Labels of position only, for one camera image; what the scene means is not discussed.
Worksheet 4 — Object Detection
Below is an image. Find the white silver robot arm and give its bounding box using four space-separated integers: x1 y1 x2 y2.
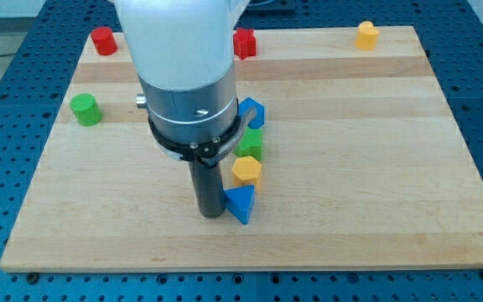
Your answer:
114 0 249 144

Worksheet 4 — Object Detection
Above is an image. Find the green star block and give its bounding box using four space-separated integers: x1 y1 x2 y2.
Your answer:
234 128 263 161

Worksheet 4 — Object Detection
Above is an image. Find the yellow hexagon block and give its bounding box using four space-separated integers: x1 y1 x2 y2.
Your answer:
231 156 262 191

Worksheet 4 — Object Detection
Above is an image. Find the blue hexagon block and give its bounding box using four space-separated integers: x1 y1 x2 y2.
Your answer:
237 96 266 130

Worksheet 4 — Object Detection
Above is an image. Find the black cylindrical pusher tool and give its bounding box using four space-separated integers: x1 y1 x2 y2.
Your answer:
189 161 226 218

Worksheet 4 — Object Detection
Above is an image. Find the blue triangle block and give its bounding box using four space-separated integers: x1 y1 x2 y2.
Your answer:
225 185 256 225

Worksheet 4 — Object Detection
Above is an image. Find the red star block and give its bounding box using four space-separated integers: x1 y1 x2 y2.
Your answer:
233 28 257 60

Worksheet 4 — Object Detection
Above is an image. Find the wooden board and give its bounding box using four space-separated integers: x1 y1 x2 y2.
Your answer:
0 26 483 273

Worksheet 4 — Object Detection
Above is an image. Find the green cylinder block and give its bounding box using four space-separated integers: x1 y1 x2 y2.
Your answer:
70 93 103 127

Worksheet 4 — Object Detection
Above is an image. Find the yellow cylinder block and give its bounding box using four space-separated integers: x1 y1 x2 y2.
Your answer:
355 20 380 50

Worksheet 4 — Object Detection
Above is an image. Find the red cylinder block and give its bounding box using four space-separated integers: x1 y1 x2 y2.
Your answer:
91 27 118 56

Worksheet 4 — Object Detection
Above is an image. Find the black clamp ring with lever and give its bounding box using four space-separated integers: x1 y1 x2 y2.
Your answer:
147 98 258 168

